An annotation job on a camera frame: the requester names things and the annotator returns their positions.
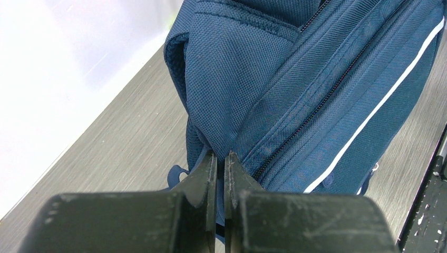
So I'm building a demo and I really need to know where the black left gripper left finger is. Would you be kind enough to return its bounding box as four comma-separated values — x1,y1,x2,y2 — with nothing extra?
19,151,217,252

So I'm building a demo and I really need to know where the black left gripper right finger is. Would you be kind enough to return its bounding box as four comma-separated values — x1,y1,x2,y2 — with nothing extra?
224,152,397,252

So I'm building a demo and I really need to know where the navy blue backpack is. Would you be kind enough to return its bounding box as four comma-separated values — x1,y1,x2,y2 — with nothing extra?
163,0,446,241

